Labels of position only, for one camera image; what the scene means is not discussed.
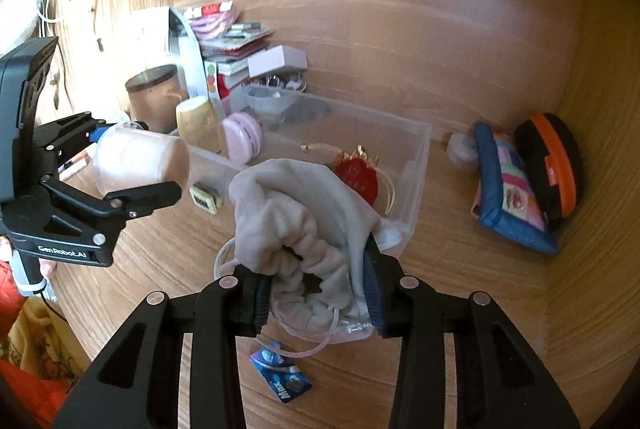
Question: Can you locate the stack of books and packets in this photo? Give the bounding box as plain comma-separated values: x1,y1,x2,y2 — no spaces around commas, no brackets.
182,0,274,105

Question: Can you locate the blue razor blade box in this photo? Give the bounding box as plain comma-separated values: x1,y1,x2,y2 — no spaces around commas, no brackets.
250,341,312,404

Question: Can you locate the pink round case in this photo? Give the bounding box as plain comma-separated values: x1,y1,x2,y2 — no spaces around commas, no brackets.
221,111,264,164

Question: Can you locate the white drawstring pouch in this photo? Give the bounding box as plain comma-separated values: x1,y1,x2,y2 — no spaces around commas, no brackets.
216,159,401,343

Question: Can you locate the white fluffy ball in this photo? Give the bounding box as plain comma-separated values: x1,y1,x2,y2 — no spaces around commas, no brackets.
446,132,480,172

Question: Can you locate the blue patchwork pouch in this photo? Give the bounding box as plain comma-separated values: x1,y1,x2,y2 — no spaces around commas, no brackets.
474,122,559,255

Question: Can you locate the person hand on handle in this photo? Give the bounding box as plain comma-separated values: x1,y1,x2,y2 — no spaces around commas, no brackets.
0,236,58,279

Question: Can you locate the clear plastic storage bin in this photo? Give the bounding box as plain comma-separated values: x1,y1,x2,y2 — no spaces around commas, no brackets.
189,85,432,257

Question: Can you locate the black orange round case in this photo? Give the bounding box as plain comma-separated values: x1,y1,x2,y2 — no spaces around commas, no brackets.
514,112,585,231

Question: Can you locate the red charm with gold cord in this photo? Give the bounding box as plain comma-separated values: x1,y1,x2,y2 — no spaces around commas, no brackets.
299,143,397,217

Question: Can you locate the small white box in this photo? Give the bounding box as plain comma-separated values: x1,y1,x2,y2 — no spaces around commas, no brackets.
247,45,308,78

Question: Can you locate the frosted pink candle jar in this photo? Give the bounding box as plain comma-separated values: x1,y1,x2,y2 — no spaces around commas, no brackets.
93,123,190,195

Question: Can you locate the gold paper cup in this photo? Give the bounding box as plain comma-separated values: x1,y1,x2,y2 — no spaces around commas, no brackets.
176,95,224,154

